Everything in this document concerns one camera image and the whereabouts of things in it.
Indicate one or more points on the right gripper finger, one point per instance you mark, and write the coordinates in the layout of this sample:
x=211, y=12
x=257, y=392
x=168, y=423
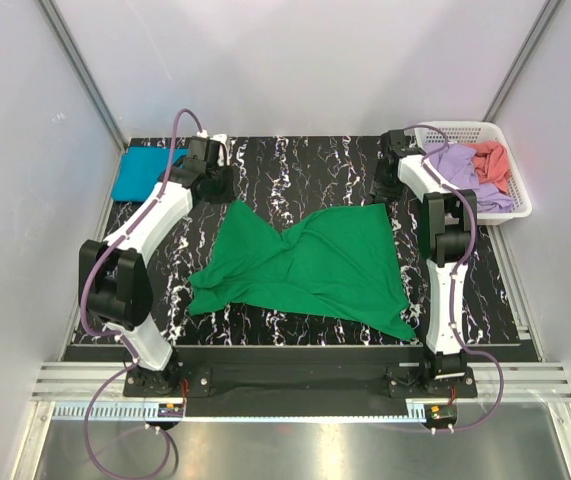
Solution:
x=375, y=193
x=395, y=196

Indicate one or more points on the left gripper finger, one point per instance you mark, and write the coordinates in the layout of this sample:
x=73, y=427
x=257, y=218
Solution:
x=228, y=194
x=208, y=196

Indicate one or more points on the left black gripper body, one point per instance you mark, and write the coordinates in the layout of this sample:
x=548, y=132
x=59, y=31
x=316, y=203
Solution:
x=219, y=174

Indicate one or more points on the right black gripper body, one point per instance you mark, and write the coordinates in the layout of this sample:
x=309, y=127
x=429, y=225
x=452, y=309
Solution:
x=386, y=180

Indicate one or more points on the green t-shirt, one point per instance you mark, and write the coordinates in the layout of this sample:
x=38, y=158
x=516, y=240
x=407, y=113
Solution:
x=338, y=262

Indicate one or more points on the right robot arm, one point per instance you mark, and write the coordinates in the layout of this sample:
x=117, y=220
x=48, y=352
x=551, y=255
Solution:
x=446, y=235

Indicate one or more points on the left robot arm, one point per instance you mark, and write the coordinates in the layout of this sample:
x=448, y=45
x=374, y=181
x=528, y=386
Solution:
x=114, y=284

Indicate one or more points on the purple t-shirt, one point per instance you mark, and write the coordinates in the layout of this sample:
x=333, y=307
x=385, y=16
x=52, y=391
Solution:
x=454, y=164

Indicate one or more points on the folded blue t-shirt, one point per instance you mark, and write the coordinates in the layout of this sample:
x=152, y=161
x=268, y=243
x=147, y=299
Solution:
x=141, y=168

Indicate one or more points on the white plastic basket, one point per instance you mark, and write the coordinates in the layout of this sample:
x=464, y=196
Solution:
x=436, y=135

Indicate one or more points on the coral t-shirt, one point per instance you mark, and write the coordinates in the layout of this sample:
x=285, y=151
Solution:
x=491, y=164

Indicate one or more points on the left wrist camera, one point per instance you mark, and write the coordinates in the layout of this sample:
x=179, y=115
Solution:
x=212, y=150

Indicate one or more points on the left corner frame post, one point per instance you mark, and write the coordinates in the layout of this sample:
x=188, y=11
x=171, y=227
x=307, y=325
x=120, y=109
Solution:
x=73, y=54

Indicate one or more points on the corner frame post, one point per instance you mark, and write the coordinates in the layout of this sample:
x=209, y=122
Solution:
x=537, y=31
x=73, y=54

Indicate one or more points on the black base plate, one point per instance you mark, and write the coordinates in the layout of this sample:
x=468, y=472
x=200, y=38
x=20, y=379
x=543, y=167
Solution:
x=297, y=381

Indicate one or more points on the right corner frame post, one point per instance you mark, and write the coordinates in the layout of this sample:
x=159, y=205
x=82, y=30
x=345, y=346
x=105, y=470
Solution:
x=537, y=31

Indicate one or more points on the aluminium frame rail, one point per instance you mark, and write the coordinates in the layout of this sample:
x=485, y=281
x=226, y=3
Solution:
x=298, y=420

